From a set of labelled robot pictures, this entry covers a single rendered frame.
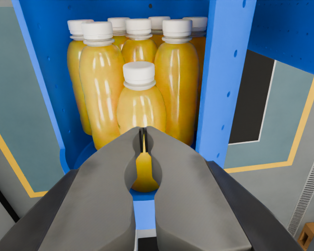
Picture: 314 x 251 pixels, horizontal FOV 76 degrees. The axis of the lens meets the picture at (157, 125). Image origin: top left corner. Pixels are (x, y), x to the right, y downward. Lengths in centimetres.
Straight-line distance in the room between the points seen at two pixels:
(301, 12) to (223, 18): 64
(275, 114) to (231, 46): 174
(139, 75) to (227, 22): 11
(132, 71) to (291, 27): 66
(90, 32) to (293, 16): 68
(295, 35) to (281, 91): 108
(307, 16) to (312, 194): 236
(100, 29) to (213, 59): 15
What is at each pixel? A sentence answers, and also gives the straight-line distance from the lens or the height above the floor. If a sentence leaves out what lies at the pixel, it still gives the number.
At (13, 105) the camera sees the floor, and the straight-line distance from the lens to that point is 178.
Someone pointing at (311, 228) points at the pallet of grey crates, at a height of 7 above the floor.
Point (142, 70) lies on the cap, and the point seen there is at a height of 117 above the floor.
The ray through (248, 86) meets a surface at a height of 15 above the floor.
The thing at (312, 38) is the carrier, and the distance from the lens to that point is 75.
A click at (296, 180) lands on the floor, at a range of 262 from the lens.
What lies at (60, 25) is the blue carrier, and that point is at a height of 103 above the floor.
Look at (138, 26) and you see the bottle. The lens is 32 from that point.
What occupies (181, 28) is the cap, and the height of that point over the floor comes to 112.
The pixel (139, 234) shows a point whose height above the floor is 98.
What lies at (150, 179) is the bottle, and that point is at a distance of 31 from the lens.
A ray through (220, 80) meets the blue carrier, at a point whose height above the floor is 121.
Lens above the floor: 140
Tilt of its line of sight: 59 degrees down
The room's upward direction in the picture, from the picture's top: 171 degrees clockwise
